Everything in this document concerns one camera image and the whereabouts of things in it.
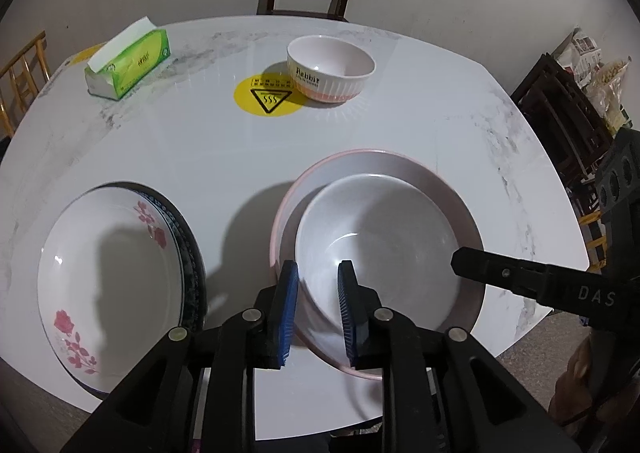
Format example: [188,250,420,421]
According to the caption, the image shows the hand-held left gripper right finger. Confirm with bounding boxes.
[337,260,576,453]

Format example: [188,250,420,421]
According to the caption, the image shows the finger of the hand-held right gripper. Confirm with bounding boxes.
[450,247,571,306]

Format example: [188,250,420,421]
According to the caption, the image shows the yellow strip sticker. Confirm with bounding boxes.
[67,44,108,66]

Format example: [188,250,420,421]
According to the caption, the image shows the person's right hand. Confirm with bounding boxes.
[548,333,640,434]

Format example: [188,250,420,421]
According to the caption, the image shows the white bowl with cartoon print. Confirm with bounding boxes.
[295,173,461,364]

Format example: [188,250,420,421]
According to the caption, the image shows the bamboo chair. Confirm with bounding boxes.
[0,30,51,139]

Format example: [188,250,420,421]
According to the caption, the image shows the bags and papers pile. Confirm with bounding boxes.
[557,28,633,129]

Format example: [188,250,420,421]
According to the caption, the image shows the stacked dark wooden chairs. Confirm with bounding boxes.
[510,52,616,194]

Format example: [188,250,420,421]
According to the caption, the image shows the green tissue box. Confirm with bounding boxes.
[84,16,171,100]

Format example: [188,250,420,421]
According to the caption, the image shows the round yellow warning sticker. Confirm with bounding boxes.
[234,74,306,118]

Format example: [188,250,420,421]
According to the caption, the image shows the white plate with pink flowers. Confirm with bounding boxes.
[37,183,183,396]

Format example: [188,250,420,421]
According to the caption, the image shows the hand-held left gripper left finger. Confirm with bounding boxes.
[60,260,300,453]

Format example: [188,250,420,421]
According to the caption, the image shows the large blue floral plate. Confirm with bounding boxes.
[95,182,207,334]

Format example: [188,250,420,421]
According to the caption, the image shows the ribbed white and pink bowl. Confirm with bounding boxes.
[286,35,376,105]

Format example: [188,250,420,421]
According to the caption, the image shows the large pink bowl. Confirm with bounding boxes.
[270,149,485,381]

